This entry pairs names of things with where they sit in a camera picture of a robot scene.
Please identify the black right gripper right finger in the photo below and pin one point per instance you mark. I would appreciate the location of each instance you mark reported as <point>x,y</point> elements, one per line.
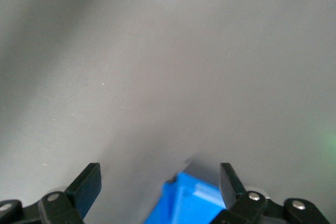
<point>231,190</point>

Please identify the blue plastic storage bin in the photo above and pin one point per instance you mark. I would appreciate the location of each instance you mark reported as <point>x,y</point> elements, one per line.
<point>183,203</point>

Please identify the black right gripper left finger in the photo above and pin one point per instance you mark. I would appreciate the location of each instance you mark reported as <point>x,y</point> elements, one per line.
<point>86,187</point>

